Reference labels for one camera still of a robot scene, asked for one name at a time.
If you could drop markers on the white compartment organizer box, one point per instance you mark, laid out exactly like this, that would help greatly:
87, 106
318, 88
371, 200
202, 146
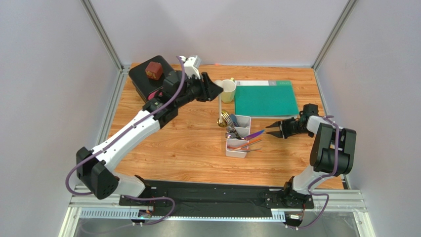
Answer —
243, 129

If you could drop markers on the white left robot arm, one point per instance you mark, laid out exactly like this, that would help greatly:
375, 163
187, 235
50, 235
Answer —
95, 167

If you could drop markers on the blue grey plastic spoon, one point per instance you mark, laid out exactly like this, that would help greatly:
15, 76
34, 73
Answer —
234, 120

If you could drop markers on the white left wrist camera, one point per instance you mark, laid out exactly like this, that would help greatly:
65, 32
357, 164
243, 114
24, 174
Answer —
191, 66

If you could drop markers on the pale yellow mug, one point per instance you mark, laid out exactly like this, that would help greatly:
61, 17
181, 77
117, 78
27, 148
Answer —
229, 88

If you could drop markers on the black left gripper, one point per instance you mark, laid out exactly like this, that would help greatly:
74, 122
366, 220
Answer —
209, 90

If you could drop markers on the black pink drawer box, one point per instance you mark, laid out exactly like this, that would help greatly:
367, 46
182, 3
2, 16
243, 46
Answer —
145, 86

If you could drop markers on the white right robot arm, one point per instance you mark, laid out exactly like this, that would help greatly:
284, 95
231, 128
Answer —
332, 152

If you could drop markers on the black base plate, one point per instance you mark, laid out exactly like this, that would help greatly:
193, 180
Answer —
224, 200

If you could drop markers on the green notebook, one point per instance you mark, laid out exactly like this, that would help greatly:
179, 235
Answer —
265, 99

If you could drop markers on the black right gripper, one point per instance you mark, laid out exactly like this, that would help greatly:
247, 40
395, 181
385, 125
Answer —
284, 127

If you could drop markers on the iridescent purple knife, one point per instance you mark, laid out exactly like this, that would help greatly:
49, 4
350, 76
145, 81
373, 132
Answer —
253, 135

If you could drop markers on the red brown cube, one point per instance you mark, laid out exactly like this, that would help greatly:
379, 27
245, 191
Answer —
154, 70

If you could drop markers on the white handled ladle spoon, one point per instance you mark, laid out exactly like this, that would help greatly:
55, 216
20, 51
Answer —
219, 102

